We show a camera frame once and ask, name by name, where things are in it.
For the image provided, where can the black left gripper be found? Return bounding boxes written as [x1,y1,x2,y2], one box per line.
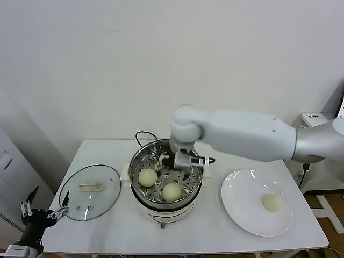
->
[18,185,70,244]

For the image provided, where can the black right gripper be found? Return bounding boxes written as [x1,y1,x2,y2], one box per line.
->
[161,157,202,180]

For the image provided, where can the white steamed baozi bun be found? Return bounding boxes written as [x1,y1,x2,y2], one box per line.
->
[162,183,183,202]
[138,168,157,188]
[156,152,169,170]
[261,193,284,212]

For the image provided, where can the round glass pot lid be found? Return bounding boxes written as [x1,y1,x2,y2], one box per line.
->
[58,164,122,221]

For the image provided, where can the perforated stainless steel steamer basket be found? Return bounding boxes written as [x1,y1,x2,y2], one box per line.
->
[128,139,203,209]

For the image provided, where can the white cabinet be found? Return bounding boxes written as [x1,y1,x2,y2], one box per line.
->
[0,128,56,244]

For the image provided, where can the white electric cooker base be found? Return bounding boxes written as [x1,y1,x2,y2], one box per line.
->
[120,160,213,230]

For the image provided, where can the large white round plate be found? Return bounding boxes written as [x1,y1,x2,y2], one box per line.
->
[220,169,293,237]

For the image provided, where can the white side desk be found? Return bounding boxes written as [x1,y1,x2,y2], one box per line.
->
[276,112,344,235]

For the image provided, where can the black laptop computer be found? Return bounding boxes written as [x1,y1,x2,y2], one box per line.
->
[335,92,344,119]

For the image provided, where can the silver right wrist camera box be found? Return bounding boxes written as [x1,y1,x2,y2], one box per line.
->
[174,150,211,169]

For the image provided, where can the black cooker power cord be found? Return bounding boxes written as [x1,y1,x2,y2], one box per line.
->
[135,131,160,149]

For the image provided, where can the black laptop charger cable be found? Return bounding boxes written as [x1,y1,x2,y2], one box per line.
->
[298,161,310,190]

